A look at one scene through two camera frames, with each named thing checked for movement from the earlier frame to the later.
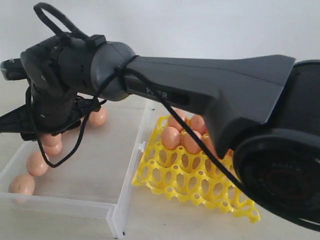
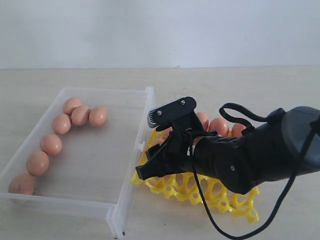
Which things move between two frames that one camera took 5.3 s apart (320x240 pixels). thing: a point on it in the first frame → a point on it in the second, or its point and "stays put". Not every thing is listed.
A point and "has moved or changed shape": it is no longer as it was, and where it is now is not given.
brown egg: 171,137 has moved or changed shape
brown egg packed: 173,123 → 165,133
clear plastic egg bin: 86,170 stays put
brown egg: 98,118 stays put
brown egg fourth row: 36,165 stays put
